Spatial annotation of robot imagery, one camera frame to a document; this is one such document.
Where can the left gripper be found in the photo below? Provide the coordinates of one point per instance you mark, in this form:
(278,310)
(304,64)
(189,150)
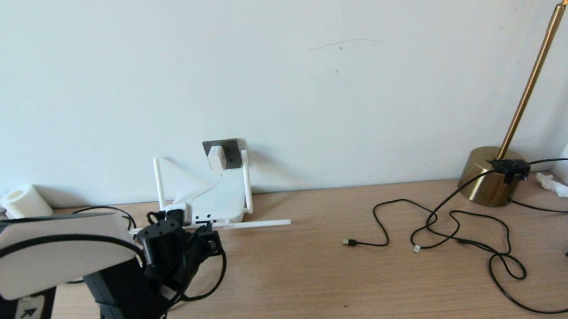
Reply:
(198,251)

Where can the white power adapter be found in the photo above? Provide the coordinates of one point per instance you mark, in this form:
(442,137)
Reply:
(216,157)

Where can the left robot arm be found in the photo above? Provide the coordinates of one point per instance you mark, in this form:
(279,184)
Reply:
(58,254)

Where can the white wifi router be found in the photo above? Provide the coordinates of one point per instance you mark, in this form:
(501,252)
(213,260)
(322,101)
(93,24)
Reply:
(220,202)

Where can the white toilet paper roll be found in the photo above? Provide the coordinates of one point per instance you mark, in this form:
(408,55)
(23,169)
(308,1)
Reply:
(28,204)

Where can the brass desk lamp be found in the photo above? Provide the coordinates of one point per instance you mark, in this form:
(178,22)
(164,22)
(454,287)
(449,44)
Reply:
(478,177)

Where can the crumpled white tissue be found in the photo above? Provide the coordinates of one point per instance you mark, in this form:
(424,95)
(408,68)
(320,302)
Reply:
(557,188)

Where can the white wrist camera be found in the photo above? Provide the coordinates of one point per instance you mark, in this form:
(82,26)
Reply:
(177,213)

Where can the grey wall socket plate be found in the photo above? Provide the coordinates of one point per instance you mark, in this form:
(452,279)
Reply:
(232,154)

